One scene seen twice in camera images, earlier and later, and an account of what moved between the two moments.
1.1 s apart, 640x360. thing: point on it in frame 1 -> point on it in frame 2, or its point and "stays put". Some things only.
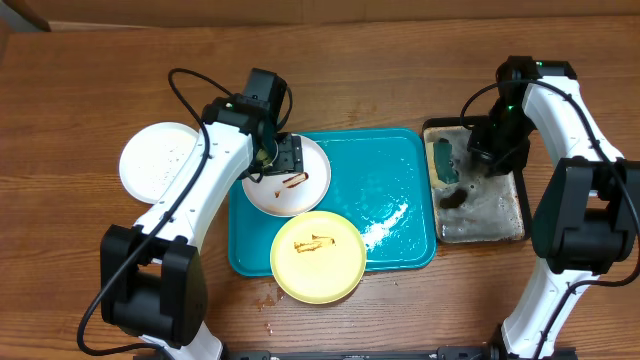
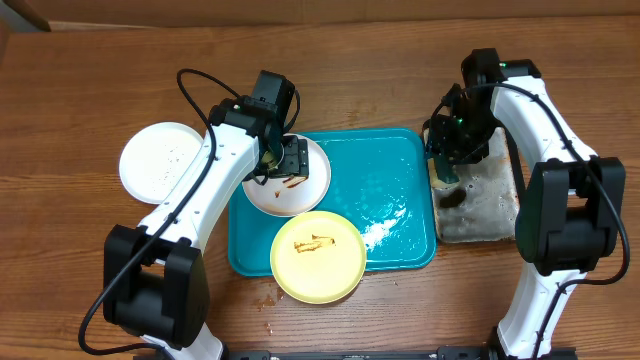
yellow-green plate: x=318 y=257 stays put
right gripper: x=506 y=165 -> x=440 y=139
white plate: x=289 y=194 stays put
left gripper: x=290 y=158 stays put
